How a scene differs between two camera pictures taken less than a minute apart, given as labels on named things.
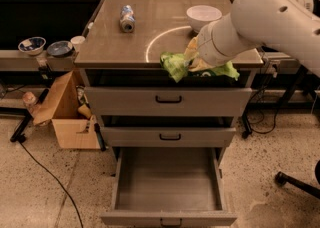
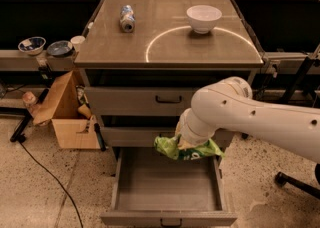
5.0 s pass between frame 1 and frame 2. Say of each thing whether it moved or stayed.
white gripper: moved
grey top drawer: stayed
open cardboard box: stayed
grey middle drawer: stayed
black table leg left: stayed
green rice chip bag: moved
